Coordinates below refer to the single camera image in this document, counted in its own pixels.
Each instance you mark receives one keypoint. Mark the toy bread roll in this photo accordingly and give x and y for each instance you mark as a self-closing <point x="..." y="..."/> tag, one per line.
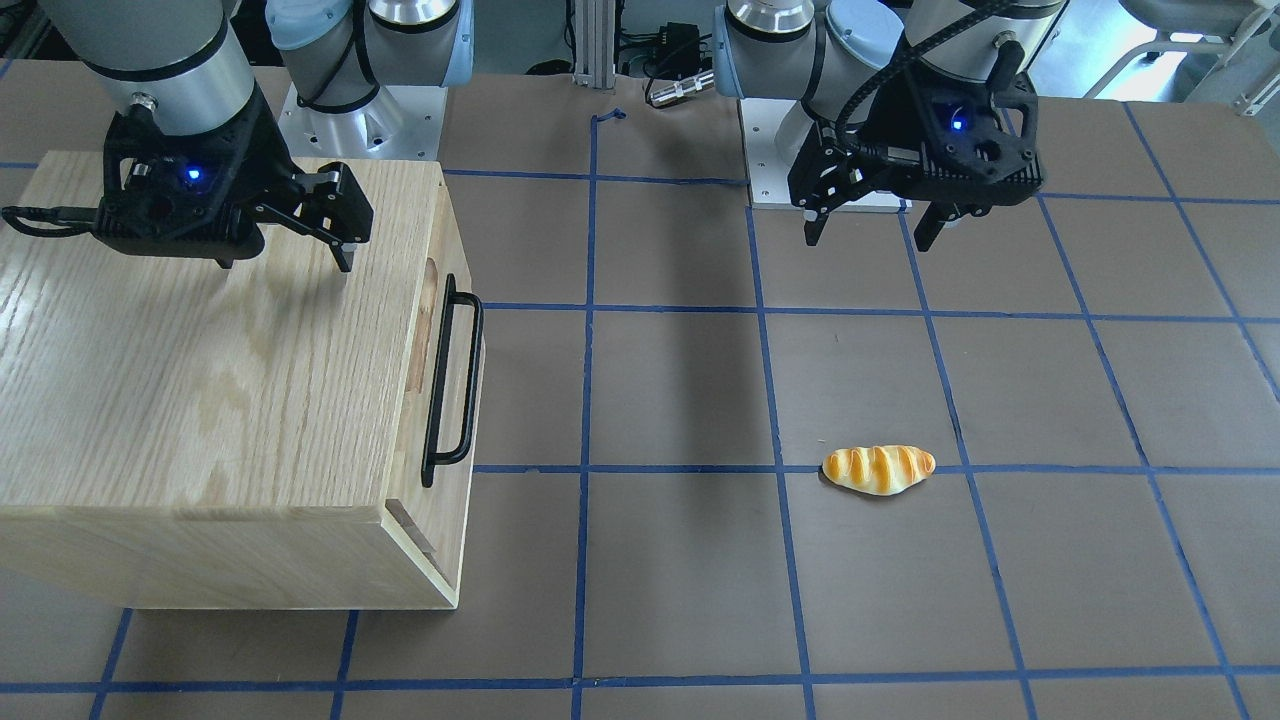
<point x="881" y="471"/>

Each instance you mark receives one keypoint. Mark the wooden drawer black handle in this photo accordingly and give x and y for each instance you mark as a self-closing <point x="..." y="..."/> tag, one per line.
<point x="440" y="456"/>

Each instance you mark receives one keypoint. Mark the black power adapter box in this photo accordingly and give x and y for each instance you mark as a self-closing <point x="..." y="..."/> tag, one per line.
<point x="675" y="52"/>

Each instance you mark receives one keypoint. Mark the aluminium profile post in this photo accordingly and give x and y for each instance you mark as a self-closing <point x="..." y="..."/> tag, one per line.
<point x="594" y="27"/>

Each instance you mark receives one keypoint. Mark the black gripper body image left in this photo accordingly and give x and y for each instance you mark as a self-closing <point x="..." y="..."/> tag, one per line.
<point x="262" y="150"/>

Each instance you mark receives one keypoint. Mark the light wooden drawer cabinet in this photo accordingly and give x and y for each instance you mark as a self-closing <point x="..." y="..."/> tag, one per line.
<point x="179" y="436"/>

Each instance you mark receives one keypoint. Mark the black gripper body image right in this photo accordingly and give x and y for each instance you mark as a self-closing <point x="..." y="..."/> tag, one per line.
<point x="886" y="127"/>

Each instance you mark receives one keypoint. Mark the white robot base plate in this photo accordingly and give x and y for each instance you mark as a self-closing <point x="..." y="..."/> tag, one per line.
<point x="773" y="130"/>
<point x="401" y="123"/>

